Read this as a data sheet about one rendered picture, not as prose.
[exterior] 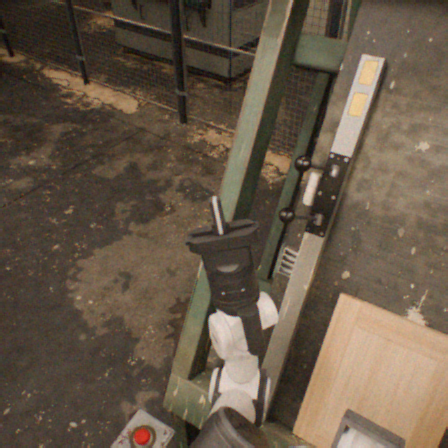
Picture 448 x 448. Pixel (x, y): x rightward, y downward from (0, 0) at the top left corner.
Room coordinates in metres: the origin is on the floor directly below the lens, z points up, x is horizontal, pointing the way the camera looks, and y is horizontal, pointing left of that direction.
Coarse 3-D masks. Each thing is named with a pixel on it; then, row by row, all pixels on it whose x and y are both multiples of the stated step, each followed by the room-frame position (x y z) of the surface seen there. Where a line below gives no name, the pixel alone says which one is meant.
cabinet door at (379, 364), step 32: (352, 320) 0.67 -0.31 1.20; (384, 320) 0.65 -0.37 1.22; (320, 352) 0.65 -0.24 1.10; (352, 352) 0.63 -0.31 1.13; (384, 352) 0.61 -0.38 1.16; (416, 352) 0.59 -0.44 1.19; (320, 384) 0.60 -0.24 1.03; (352, 384) 0.58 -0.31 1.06; (384, 384) 0.57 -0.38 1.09; (416, 384) 0.55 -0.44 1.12; (320, 416) 0.55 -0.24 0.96; (384, 416) 0.52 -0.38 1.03; (416, 416) 0.50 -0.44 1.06
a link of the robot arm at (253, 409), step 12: (216, 372) 0.55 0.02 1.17; (216, 384) 0.52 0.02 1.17; (216, 396) 0.49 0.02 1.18; (228, 396) 0.47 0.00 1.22; (240, 396) 0.47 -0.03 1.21; (264, 396) 0.49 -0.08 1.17; (216, 408) 0.42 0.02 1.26; (240, 408) 0.42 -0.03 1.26; (252, 408) 0.45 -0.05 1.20; (264, 408) 0.48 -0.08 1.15; (252, 420) 0.42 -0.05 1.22
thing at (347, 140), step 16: (384, 64) 0.99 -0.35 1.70; (352, 96) 0.96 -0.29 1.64; (368, 96) 0.95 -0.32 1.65; (368, 112) 0.94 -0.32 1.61; (352, 128) 0.92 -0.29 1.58; (336, 144) 0.91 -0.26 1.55; (352, 144) 0.90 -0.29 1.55; (352, 160) 0.90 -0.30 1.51; (336, 208) 0.85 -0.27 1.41; (304, 240) 0.81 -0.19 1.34; (320, 240) 0.80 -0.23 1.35; (304, 256) 0.79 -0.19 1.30; (320, 256) 0.79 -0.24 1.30; (304, 272) 0.76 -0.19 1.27; (288, 288) 0.75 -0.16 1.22; (304, 288) 0.74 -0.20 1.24; (288, 304) 0.73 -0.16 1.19; (304, 304) 0.73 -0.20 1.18; (288, 320) 0.70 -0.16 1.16; (272, 336) 0.69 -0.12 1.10; (288, 336) 0.68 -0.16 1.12; (272, 352) 0.67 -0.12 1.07; (288, 352) 0.67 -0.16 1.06; (272, 368) 0.64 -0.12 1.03; (272, 384) 0.62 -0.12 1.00; (272, 400) 0.61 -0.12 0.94
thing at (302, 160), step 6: (300, 156) 0.83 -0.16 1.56; (306, 156) 0.83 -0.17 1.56; (294, 162) 0.83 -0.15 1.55; (300, 162) 0.82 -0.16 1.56; (306, 162) 0.82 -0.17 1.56; (300, 168) 0.81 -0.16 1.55; (306, 168) 0.81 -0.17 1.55; (312, 168) 0.84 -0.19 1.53; (318, 168) 0.84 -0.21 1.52; (324, 168) 0.85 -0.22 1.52; (330, 168) 0.86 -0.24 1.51; (336, 168) 0.86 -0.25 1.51; (330, 174) 0.86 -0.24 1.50; (336, 174) 0.86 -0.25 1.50
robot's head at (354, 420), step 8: (344, 416) 0.31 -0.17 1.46; (352, 416) 0.31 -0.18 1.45; (360, 416) 0.32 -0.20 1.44; (344, 424) 0.30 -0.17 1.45; (352, 424) 0.30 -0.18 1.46; (360, 424) 0.30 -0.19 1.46; (368, 424) 0.31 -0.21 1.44; (376, 424) 0.31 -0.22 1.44; (336, 432) 0.29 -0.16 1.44; (344, 432) 0.29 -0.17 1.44; (368, 432) 0.29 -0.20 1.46; (376, 432) 0.29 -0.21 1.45; (384, 432) 0.29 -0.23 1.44; (392, 432) 0.29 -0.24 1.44; (336, 440) 0.29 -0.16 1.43; (344, 440) 0.28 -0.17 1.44; (376, 440) 0.28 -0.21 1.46; (384, 440) 0.27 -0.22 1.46; (392, 440) 0.28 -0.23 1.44; (400, 440) 0.28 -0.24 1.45
